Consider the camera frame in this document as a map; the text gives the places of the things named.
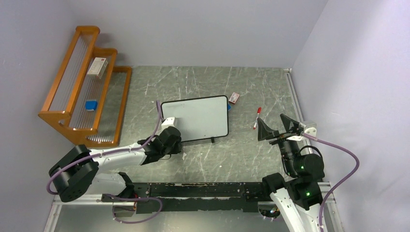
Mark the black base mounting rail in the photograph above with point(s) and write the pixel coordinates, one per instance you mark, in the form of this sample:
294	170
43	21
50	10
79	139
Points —
189	197

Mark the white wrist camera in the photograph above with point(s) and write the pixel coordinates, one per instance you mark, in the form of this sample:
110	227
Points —
302	131
168	122

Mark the orange wooden tiered rack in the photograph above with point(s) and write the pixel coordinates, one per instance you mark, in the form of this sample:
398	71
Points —
64	107

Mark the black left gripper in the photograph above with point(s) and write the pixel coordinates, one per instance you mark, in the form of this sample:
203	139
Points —
178	147

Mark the blue eraser on rack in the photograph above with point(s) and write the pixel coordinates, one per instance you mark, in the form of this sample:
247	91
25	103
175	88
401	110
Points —
91	105

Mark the aluminium frame rail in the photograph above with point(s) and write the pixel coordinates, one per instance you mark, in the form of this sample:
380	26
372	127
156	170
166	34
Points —
301	201

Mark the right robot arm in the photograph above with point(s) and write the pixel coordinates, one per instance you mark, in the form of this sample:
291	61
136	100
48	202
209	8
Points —
298	200

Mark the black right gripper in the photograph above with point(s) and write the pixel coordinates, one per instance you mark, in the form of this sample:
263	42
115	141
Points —
286	122

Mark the black framed whiteboard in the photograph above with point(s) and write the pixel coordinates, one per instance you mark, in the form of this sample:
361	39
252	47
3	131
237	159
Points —
199	118

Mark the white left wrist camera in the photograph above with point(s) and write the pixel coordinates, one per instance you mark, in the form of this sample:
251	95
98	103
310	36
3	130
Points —
168	122

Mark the small red white box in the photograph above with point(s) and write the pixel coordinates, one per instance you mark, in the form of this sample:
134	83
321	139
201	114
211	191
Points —
234	98

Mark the white marker pen body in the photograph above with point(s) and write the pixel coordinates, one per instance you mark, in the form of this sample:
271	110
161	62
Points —
256	122

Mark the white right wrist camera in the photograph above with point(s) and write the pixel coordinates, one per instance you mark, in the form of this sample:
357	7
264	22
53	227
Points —
302	131

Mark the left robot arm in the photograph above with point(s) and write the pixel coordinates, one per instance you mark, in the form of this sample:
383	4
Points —
88	171

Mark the white red box on rack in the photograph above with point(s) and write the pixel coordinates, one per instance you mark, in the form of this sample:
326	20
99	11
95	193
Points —
97	67

